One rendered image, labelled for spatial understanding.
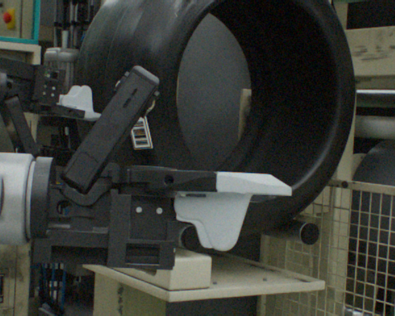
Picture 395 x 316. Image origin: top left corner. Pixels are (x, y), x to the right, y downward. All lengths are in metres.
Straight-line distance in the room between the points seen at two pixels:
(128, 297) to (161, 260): 1.27
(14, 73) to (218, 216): 0.88
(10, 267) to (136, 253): 1.41
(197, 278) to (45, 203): 0.92
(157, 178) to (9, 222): 0.12
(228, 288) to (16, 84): 0.54
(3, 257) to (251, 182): 1.48
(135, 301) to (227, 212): 1.32
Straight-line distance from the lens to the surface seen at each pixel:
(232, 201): 0.65
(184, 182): 0.65
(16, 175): 0.68
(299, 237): 1.72
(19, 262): 2.10
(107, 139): 0.70
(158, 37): 1.51
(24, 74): 1.49
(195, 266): 1.57
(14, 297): 2.11
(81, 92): 1.53
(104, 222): 0.70
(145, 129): 1.49
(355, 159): 2.55
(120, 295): 1.93
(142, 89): 0.70
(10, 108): 1.48
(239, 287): 1.64
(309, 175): 1.70
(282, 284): 1.70
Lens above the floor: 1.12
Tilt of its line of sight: 3 degrees down
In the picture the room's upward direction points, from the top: 3 degrees clockwise
